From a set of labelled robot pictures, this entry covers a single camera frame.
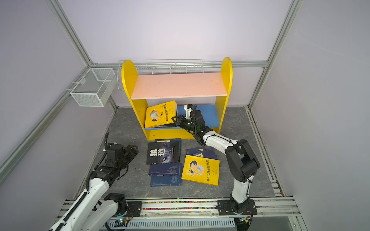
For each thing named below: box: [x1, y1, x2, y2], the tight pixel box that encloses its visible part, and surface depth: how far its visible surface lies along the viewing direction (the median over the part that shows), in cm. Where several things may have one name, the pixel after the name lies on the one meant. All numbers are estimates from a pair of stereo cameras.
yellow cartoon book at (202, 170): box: [181, 154, 221, 187], surface depth 84 cm
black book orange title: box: [151, 122, 178, 129], surface depth 91 cm
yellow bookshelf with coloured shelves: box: [121, 56, 234, 142], surface depth 81 cm
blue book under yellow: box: [185, 147, 220, 160], surface depth 93 cm
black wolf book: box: [146, 141, 181, 165], surface depth 93 cm
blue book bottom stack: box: [147, 138, 183, 187], surface depth 86 cm
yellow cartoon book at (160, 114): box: [144, 100, 178, 129], surface depth 91 cm
